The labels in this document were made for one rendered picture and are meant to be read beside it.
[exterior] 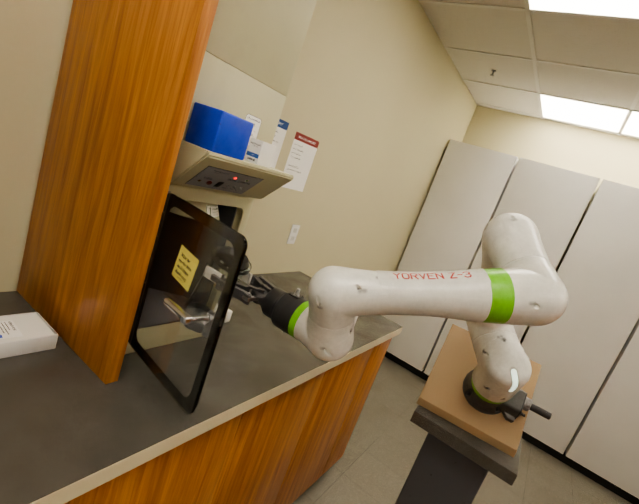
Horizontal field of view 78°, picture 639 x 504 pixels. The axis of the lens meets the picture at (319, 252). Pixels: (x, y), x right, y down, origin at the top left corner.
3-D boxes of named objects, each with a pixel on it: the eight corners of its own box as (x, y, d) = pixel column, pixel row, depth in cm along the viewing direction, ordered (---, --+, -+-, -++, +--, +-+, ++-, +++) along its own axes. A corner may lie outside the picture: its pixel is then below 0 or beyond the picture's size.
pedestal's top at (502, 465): (518, 438, 139) (523, 429, 138) (511, 486, 111) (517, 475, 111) (433, 389, 154) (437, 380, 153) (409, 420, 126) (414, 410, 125)
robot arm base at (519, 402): (551, 402, 126) (559, 396, 122) (538, 444, 119) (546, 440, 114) (471, 361, 136) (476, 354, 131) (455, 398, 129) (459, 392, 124)
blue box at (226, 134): (183, 140, 90) (194, 101, 88) (216, 150, 98) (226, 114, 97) (212, 151, 85) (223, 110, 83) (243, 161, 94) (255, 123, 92)
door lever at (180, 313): (183, 304, 84) (186, 294, 84) (207, 326, 79) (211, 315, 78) (160, 306, 80) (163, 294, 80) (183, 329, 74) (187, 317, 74)
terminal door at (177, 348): (130, 341, 99) (170, 191, 91) (192, 417, 81) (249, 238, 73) (127, 342, 99) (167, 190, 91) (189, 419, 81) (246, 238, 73)
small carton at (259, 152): (244, 159, 104) (251, 137, 103) (257, 163, 108) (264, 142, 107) (256, 164, 101) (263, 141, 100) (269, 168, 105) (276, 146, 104)
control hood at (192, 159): (163, 179, 91) (174, 137, 89) (255, 196, 118) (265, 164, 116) (194, 195, 85) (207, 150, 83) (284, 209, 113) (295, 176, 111)
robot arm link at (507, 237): (499, 309, 133) (534, 197, 92) (515, 354, 123) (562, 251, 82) (460, 313, 135) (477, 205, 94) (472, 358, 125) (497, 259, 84)
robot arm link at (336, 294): (480, 334, 82) (462, 299, 91) (497, 292, 75) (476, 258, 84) (306, 331, 80) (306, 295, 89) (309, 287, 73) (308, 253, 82)
